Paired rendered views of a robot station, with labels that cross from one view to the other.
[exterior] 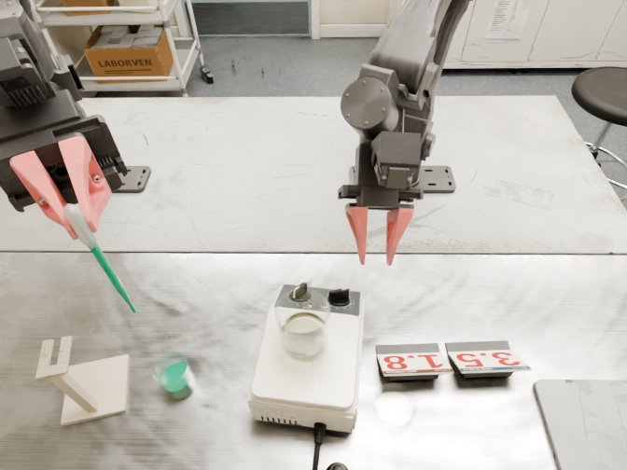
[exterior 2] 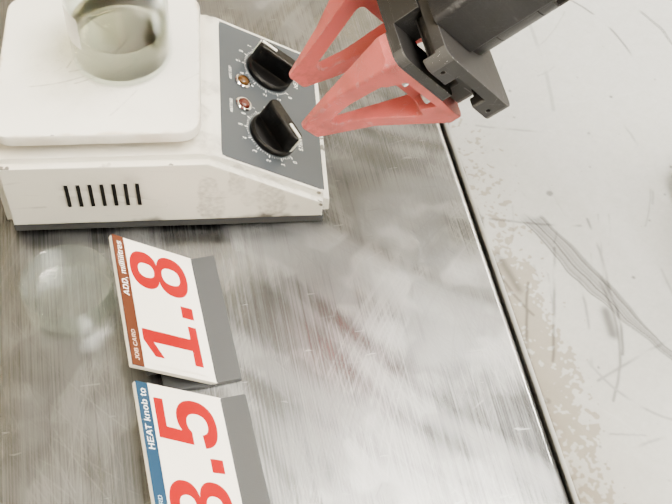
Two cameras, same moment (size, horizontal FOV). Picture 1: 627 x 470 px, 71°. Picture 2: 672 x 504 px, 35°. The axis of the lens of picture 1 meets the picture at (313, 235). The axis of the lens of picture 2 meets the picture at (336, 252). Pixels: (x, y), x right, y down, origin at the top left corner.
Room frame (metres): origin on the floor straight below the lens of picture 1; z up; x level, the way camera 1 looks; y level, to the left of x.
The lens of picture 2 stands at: (0.24, -0.48, 1.45)
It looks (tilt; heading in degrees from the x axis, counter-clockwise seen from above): 54 degrees down; 72
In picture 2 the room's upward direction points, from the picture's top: 5 degrees clockwise
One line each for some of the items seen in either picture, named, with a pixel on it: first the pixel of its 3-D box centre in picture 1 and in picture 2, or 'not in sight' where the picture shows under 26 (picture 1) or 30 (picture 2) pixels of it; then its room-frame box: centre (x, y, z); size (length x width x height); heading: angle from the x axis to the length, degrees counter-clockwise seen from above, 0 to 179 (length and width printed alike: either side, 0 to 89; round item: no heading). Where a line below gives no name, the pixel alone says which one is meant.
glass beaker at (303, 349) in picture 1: (300, 325); (118, 1); (0.25, 0.02, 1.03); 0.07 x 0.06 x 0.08; 64
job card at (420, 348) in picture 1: (412, 358); (174, 307); (0.26, -0.13, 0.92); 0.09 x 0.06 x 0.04; 91
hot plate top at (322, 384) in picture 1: (308, 353); (101, 66); (0.24, 0.01, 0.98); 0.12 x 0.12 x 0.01; 81
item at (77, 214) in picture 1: (84, 225); not in sight; (0.24, 0.18, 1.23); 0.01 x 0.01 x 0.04; 30
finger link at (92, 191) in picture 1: (62, 197); not in sight; (0.27, 0.21, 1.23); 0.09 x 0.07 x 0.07; 30
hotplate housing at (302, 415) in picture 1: (312, 351); (150, 114); (0.26, 0.01, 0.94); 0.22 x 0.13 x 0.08; 171
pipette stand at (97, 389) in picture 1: (77, 369); not in sight; (0.24, 0.30, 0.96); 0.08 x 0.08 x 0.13; 11
